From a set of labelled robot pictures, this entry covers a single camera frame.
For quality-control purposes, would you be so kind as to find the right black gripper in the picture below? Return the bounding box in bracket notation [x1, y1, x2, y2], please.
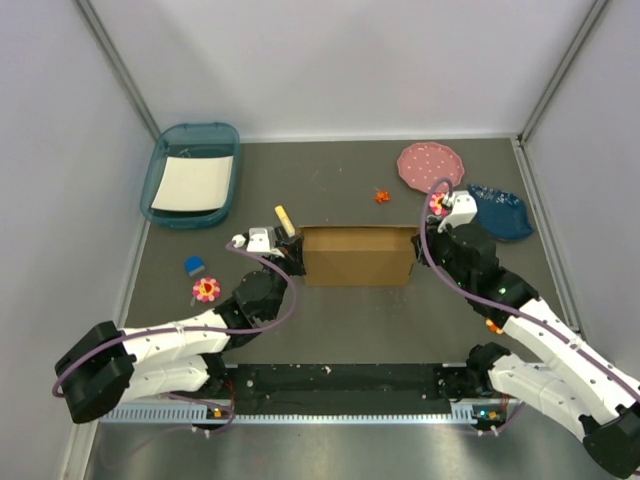
[411, 215, 474, 291]

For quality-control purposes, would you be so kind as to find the brown cardboard box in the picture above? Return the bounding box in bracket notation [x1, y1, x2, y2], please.
[300, 226, 417, 287]

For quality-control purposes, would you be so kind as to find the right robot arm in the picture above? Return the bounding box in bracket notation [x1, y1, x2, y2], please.
[412, 223, 639, 479]

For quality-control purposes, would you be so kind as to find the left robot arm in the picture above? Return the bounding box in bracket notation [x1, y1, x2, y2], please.
[52, 227, 306, 424]

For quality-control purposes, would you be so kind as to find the yellow highlighter marker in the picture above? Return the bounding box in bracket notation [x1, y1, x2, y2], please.
[274, 205, 296, 238]

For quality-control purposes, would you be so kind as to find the pink flower toy right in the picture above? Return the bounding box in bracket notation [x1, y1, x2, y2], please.
[429, 192, 449, 217]

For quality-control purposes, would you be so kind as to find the pink flower toy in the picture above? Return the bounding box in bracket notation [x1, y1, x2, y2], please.
[192, 277, 221, 304]
[429, 192, 449, 217]

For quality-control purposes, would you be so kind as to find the orange glitter maple leaf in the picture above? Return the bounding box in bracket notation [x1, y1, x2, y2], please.
[374, 190, 391, 204]

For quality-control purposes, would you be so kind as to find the pink polka dot plate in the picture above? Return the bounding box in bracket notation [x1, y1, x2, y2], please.
[396, 142, 465, 193]

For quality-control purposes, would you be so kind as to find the dark blue leaf dish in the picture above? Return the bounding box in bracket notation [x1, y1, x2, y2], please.
[467, 184, 534, 242]

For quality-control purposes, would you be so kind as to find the pink flower toy left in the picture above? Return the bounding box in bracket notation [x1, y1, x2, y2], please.
[192, 277, 221, 304]

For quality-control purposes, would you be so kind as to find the small blue scraper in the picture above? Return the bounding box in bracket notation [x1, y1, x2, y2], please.
[184, 256, 205, 277]

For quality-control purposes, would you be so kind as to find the small orange flower toy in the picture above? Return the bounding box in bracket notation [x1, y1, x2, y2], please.
[485, 319, 504, 335]

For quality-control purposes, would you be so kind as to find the white paper sheet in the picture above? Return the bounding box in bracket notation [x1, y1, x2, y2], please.
[151, 156, 233, 213]

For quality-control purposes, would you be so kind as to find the teal plastic bin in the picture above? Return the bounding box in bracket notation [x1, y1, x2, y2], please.
[140, 122, 241, 230]

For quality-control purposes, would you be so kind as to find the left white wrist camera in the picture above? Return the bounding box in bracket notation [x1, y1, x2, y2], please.
[231, 227, 278, 255]

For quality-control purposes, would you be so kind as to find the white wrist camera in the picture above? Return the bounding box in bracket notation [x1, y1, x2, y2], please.
[231, 227, 278, 255]
[437, 191, 478, 233]

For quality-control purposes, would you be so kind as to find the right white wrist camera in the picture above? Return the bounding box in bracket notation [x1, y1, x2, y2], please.
[437, 191, 478, 233]

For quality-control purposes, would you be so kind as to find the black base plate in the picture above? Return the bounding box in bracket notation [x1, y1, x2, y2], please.
[168, 362, 531, 401]

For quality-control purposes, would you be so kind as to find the aluminium frame rail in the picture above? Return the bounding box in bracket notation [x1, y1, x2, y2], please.
[79, 362, 626, 426]

